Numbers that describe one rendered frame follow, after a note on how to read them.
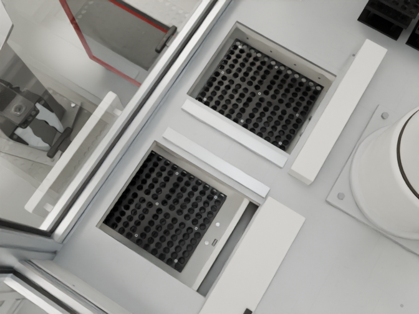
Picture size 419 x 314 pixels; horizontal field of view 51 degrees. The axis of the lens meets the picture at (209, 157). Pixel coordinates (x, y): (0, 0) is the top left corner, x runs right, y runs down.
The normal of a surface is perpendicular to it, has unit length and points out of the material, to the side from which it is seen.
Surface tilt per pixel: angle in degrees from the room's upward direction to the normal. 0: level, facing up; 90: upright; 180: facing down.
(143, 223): 0
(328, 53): 0
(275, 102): 0
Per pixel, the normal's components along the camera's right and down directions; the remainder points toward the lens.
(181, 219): 0.01, -0.25
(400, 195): -0.81, 0.56
